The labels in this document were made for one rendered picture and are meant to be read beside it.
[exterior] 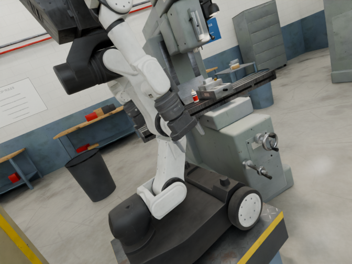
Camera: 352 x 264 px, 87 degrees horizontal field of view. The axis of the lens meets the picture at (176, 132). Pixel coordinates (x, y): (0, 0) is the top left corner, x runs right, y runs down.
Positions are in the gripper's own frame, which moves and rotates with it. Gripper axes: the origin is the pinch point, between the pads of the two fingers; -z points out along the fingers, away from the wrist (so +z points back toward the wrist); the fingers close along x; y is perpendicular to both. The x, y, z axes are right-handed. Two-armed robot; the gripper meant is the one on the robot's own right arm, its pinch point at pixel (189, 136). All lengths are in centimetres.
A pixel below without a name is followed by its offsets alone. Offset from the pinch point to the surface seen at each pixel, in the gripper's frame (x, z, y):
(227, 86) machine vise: 64, -11, 44
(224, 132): 38, -33, 38
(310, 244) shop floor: 24, -104, -3
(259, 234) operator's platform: -1, -58, -6
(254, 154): 42, -55, 26
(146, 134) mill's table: 0, -6, 65
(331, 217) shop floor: 49, -110, -3
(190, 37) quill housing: 65, 30, 56
